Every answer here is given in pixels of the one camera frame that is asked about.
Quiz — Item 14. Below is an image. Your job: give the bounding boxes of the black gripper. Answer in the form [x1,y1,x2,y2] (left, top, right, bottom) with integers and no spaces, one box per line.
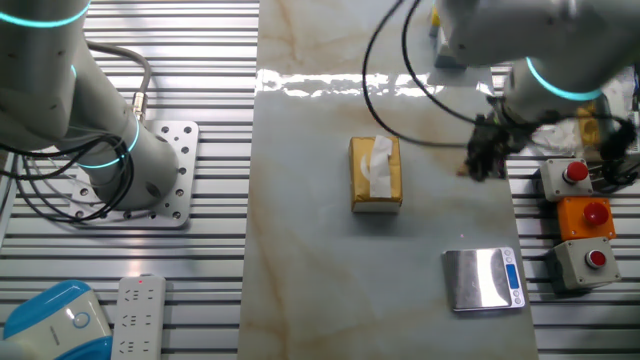
[463,97,524,182]

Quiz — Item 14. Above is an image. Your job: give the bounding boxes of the silver digital scale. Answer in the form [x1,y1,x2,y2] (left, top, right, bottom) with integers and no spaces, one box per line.
[441,246,527,313]

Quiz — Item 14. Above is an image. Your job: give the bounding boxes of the white crumpled tissue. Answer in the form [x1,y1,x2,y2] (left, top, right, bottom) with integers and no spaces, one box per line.
[529,122,581,156]

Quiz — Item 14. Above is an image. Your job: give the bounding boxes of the small grey emergency stop box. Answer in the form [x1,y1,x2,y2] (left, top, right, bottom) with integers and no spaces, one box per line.
[538,157,595,203]

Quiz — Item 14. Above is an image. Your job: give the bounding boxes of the yellow transparent plastic bag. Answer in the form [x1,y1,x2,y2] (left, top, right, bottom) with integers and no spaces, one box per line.
[574,99,604,151]

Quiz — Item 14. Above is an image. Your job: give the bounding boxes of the yellow tissue pack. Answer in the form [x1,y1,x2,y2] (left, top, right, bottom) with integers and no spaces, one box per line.
[348,134,404,214]

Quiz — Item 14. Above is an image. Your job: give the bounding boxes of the orange emergency stop box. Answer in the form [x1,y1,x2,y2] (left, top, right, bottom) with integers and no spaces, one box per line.
[556,196,617,242]

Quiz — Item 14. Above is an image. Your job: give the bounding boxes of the large grey emergency stop box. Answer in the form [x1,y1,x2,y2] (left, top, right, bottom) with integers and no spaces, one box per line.
[544,236,622,294]

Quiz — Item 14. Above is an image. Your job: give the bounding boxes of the white power strip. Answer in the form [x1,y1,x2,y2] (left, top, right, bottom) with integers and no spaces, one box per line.
[110,273,167,360]

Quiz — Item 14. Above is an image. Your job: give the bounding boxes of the blue and white device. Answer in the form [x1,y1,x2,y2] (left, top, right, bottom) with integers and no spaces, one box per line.
[0,279,114,360]

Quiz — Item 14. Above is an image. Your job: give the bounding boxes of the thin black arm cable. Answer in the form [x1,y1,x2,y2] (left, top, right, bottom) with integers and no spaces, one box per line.
[400,0,489,127]

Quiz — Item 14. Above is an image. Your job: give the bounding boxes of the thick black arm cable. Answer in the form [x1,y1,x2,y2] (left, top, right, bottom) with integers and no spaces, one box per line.
[361,0,474,149]

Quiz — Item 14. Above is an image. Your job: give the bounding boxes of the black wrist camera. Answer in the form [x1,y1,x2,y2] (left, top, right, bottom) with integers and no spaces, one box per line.
[598,117,638,162]

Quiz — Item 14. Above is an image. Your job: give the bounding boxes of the black cable clump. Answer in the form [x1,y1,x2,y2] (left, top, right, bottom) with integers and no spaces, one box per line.
[589,158,640,195]

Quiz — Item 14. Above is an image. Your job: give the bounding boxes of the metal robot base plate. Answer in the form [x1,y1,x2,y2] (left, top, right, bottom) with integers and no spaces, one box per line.
[67,119,200,230]

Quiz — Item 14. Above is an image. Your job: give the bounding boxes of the grey cable with metal plug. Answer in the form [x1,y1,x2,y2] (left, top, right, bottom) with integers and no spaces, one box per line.
[85,41,153,123]

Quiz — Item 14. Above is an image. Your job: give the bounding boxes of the black base cable bundle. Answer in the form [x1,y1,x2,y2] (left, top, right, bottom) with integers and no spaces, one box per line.
[0,132,136,224]

